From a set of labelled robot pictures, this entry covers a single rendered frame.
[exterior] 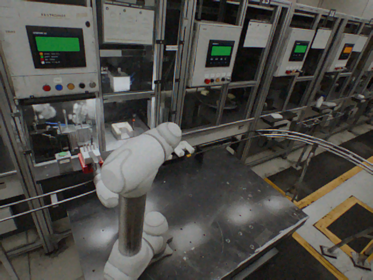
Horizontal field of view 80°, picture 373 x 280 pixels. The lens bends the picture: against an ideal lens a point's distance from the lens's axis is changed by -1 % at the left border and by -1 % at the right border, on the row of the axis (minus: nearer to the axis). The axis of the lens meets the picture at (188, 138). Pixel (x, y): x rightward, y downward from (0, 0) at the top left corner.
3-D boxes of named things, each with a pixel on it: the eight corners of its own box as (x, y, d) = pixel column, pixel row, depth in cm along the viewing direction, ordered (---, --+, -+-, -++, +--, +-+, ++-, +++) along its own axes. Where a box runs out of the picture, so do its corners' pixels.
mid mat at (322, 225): (364, 268, 211) (365, 268, 210) (312, 225, 248) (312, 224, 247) (398, 226, 263) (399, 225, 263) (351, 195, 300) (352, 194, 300)
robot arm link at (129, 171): (153, 263, 116) (123, 304, 99) (129, 246, 122) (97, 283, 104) (172, 142, 75) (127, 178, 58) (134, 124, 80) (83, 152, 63)
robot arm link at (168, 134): (148, 133, 96) (127, 147, 86) (172, 109, 85) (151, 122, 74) (168, 157, 96) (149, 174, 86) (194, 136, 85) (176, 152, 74)
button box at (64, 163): (59, 174, 139) (56, 158, 133) (57, 166, 144) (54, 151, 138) (73, 170, 143) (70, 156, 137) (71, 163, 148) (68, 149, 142)
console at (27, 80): (17, 101, 116) (-12, -2, 92) (15, 83, 135) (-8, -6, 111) (100, 93, 138) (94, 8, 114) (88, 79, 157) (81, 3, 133)
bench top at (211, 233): (106, 361, 91) (105, 359, 88) (61, 191, 162) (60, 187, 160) (308, 220, 169) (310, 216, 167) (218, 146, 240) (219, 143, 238)
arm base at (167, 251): (179, 250, 131) (180, 245, 128) (144, 269, 120) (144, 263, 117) (164, 227, 144) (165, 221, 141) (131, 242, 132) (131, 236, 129)
